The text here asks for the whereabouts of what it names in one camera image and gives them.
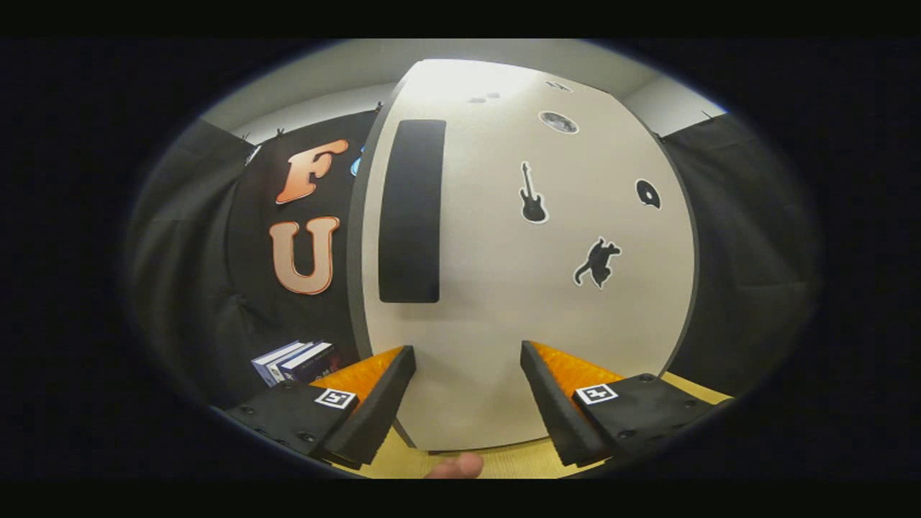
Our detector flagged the grey cabinet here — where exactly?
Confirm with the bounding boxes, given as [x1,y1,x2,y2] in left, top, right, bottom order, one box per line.
[347,58,700,454]

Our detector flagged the pale blue book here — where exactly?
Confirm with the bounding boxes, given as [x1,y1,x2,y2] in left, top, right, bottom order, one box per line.
[252,340,307,387]

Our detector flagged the white spine book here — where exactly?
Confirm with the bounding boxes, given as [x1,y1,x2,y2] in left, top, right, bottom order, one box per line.
[265,342,317,384]

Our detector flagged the black door handle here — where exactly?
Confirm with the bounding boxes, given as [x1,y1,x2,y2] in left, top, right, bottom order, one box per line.
[378,119,447,304]

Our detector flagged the black backdrop cloth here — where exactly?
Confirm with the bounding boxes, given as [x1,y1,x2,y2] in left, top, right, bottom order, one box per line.
[126,108,821,407]

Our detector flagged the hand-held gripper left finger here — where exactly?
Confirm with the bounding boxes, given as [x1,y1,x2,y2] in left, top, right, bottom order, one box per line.
[224,345,417,468]

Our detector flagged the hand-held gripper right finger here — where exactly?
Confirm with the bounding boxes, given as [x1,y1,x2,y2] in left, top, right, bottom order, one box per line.
[520,340,720,467]

